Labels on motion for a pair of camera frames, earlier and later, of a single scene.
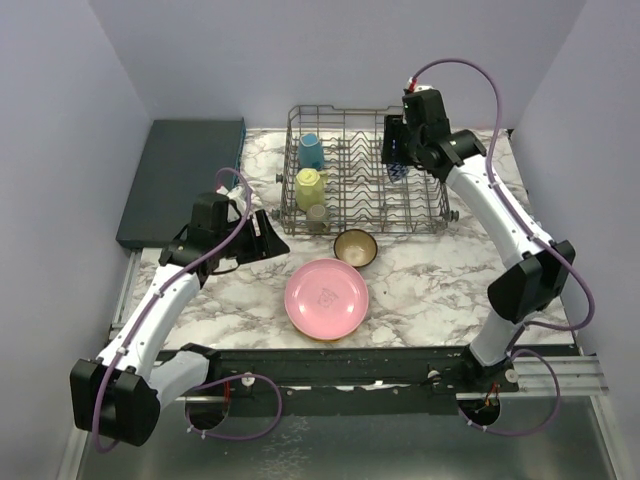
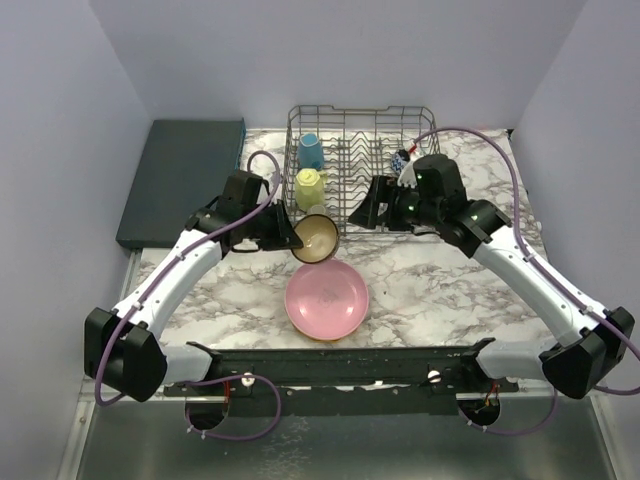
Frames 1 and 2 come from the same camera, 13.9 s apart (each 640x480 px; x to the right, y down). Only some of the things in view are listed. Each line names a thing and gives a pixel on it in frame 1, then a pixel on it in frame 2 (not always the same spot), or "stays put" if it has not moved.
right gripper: [395, 127] to [382, 189]
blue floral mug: [310, 152] stays put
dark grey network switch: [182, 158] stays put
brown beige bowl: [355, 247] to [319, 236]
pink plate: [326, 299] stays put
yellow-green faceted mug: [310, 187] stays put
